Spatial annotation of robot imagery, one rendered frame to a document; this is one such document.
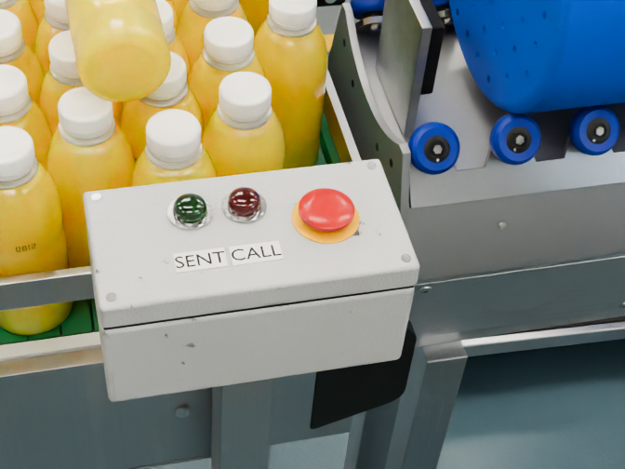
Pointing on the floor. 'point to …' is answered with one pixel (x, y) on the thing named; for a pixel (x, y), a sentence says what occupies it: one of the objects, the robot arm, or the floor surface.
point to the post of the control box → (242, 424)
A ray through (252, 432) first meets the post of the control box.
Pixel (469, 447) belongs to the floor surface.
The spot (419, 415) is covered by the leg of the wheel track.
